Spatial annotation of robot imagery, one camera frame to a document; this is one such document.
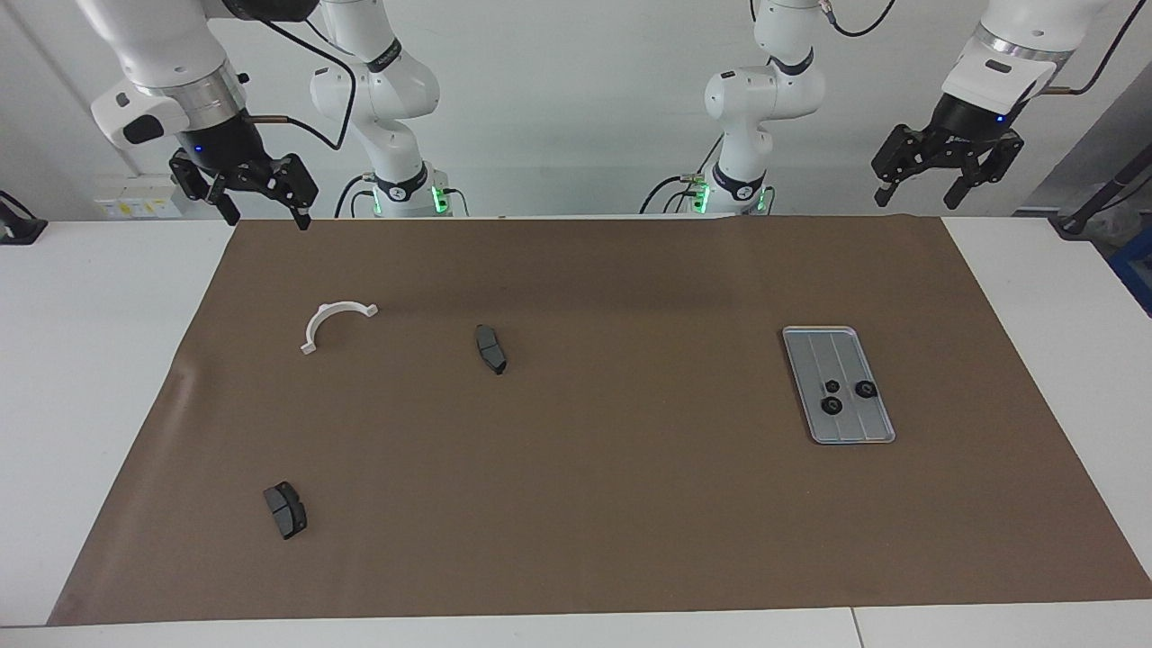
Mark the large black bearing gear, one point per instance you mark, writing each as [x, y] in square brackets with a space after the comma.
[865, 389]
[832, 407]

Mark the black stand pole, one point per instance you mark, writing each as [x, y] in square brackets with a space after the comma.
[1093, 202]

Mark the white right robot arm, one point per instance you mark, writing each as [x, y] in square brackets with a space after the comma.
[162, 45]

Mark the dark grey brake pad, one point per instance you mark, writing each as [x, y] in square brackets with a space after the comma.
[285, 510]
[490, 349]

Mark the grey metal tray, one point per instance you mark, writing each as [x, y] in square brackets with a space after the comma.
[823, 355]

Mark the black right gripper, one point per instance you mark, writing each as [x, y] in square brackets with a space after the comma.
[229, 148]

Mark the white curved plastic bracket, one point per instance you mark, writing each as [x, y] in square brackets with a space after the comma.
[317, 322]

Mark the blue box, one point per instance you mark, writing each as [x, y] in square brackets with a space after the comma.
[1136, 274]

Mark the brown table mat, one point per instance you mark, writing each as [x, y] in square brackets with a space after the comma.
[576, 504]

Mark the black table clamp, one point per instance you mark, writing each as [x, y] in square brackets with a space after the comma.
[18, 229]

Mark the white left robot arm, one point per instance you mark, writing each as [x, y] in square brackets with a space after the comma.
[765, 99]

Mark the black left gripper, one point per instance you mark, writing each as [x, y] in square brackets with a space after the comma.
[967, 130]

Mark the white wall power strip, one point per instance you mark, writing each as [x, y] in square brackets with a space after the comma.
[139, 198]

